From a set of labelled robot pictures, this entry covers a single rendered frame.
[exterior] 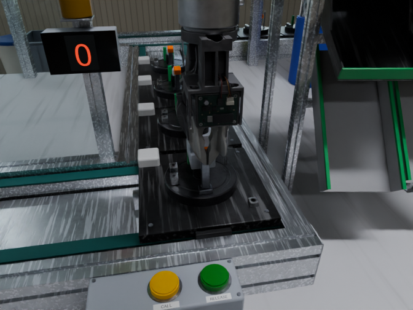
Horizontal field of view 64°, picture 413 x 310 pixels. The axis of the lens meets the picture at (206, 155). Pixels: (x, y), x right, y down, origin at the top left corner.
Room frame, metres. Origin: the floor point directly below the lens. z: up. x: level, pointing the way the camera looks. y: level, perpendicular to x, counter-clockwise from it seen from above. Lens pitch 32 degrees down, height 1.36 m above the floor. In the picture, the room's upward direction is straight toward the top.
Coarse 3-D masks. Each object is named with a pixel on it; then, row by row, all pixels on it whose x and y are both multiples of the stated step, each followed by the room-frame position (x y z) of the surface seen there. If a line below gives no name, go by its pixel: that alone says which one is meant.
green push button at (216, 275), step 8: (216, 264) 0.32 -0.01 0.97; (208, 272) 0.30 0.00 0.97; (216, 272) 0.30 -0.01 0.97; (224, 272) 0.30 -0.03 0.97; (200, 280) 0.30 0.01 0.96; (208, 280) 0.29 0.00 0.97; (216, 280) 0.29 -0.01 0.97; (224, 280) 0.29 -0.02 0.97; (208, 288) 0.28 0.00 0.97; (216, 288) 0.28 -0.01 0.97
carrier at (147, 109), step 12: (144, 108) 0.83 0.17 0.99; (168, 108) 0.87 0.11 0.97; (144, 120) 0.79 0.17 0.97; (156, 120) 0.79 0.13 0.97; (168, 120) 0.75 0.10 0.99; (144, 132) 0.72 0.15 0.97; (156, 132) 0.72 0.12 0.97; (168, 132) 0.71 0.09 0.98; (180, 132) 0.70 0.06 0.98; (144, 144) 0.67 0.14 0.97; (156, 144) 0.67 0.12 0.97; (168, 144) 0.67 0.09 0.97; (180, 144) 0.67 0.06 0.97; (228, 144) 0.67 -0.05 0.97; (240, 144) 0.67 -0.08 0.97
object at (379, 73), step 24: (336, 0) 0.67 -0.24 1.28; (360, 0) 0.67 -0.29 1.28; (384, 0) 0.66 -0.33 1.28; (408, 0) 0.58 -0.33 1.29; (336, 24) 0.60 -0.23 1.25; (360, 24) 0.60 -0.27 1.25; (384, 24) 0.60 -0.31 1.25; (408, 24) 0.56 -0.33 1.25; (336, 48) 0.52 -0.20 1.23; (360, 48) 0.55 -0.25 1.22; (384, 48) 0.55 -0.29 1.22; (408, 48) 0.54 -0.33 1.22; (336, 72) 0.49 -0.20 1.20; (360, 72) 0.48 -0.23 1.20; (384, 72) 0.48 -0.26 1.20; (408, 72) 0.48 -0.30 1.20
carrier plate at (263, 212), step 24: (144, 168) 0.57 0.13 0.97; (240, 168) 0.57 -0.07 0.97; (144, 192) 0.49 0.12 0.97; (240, 192) 0.49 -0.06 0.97; (264, 192) 0.49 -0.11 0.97; (144, 216) 0.42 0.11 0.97; (168, 216) 0.42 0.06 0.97; (192, 216) 0.42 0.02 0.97; (216, 216) 0.42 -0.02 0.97; (240, 216) 0.42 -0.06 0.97; (264, 216) 0.42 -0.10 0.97; (144, 240) 0.38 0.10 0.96
